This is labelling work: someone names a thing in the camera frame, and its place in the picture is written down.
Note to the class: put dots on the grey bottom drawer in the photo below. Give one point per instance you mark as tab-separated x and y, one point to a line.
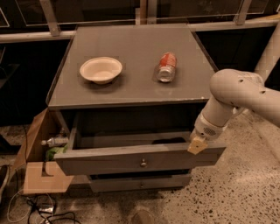
139	183

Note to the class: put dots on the metal railing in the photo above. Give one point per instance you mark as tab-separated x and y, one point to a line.
23	20

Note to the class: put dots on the green plastic bag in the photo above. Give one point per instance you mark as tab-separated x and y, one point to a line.
49	155

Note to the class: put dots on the grey top drawer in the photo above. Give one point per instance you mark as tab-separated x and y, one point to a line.
91	153

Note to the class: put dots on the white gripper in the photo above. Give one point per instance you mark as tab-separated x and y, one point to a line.
205	129

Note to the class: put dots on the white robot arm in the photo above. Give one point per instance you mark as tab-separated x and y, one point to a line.
233	91

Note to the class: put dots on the red soda can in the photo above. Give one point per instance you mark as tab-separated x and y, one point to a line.
167	67

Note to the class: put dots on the white paper bowl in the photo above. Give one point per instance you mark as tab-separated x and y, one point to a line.
101	70

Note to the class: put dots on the brown cardboard box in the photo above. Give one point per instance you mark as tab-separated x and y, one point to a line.
40	176

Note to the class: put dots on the grey drawer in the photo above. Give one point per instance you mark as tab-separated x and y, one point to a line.
139	183
91	153

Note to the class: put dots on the clear plastic bottle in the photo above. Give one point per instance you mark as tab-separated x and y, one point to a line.
55	141

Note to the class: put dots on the grey drawer cabinet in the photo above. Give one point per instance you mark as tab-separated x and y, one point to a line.
135	101

